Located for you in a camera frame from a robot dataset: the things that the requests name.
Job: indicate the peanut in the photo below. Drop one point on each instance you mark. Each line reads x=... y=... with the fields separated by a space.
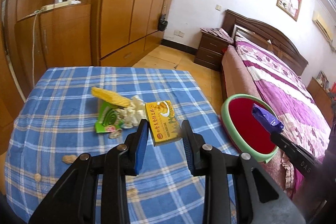
x=69 y=159
x=38 y=177

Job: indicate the wall switch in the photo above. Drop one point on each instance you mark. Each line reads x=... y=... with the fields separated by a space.
x=219 y=7

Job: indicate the wooden bed headboard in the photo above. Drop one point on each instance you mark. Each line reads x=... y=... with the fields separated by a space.
x=262 y=29

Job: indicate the wooden wardrobe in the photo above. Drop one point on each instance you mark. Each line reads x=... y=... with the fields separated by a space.
x=131 y=3

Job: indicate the wooden door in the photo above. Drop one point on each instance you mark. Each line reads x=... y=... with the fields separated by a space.
x=9 y=87

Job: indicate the small patterned wrapper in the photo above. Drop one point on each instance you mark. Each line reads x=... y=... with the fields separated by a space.
x=115 y=133

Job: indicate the purple wrapper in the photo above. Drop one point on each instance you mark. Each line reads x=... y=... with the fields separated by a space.
x=266 y=119

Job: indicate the black hanging bag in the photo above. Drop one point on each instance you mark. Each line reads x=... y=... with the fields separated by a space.
x=162 y=24

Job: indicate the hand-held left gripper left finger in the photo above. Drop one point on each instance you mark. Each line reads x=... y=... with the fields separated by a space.
x=140 y=153

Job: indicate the yellow cardboard box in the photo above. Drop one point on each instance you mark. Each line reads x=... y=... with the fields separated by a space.
x=162 y=121

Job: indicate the white crumpled tissue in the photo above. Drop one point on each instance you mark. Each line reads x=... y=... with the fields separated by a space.
x=132 y=113

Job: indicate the wooden corner shelf unit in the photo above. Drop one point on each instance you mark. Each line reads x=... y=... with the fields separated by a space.
x=65 y=37

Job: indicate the small framed photo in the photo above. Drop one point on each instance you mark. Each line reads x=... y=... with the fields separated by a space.
x=323 y=79

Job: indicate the wall outlet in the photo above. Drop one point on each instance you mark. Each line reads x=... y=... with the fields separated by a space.
x=179 y=33

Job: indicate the pink bed sheet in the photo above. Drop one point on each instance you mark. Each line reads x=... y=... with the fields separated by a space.
x=236 y=71

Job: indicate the blue plaid tablecloth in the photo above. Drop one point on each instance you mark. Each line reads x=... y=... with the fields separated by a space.
x=65 y=113

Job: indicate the red bucket with green rim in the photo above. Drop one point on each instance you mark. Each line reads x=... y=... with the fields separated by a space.
x=244 y=124

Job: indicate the bed with purple floral bedding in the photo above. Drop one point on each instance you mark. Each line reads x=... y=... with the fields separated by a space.
x=283 y=82

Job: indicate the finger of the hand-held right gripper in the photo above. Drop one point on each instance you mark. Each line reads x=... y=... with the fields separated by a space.
x=291 y=149

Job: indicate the green mosquito coil box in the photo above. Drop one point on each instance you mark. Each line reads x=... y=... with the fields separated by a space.
x=107 y=119

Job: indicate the pink folded cloth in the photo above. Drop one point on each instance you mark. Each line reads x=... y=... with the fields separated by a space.
x=218 y=33

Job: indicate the white power strip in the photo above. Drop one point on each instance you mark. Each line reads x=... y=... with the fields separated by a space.
x=52 y=6

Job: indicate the wooden nightstand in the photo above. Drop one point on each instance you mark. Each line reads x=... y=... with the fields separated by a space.
x=320 y=100
x=210 y=53

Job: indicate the wall air conditioner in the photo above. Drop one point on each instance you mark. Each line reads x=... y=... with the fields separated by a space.
x=323 y=26

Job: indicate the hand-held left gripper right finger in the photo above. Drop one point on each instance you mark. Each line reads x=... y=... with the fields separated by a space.
x=188 y=155

